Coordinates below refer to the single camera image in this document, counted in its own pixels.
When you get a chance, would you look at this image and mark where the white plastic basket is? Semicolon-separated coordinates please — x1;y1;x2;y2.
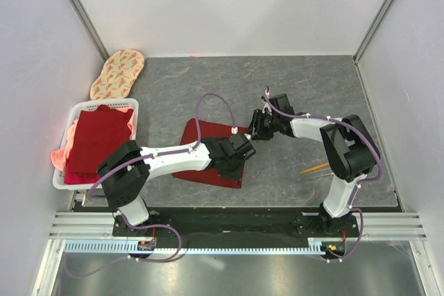
50;98;139;190

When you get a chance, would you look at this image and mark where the magenta cloth in basket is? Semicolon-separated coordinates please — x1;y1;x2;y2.
65;171;99;185

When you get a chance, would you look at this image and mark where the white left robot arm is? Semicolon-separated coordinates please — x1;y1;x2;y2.
96;133;256;236

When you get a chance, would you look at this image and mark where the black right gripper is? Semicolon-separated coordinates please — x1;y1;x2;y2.
246;109;280;141

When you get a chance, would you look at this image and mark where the red cloth napkin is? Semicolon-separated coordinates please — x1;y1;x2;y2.
172;118;242;189

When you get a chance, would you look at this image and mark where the salmon pink cloth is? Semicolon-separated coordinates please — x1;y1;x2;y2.
50;119;78;172

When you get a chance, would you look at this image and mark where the orange plastic fork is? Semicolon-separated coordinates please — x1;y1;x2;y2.
300;162;330;174

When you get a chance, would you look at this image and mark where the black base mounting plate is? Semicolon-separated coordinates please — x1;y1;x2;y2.
112;207;360;247

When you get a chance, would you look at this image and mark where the floral oval placemat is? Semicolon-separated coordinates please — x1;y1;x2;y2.
89;49;145;101

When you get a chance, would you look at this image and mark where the red cloth in basket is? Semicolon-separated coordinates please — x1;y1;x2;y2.
65;105;134;173

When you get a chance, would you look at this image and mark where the white slotted cable duct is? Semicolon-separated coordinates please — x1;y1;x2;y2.
65;239;326;255

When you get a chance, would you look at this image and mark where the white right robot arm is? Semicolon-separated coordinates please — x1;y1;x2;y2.
247;108;382;236

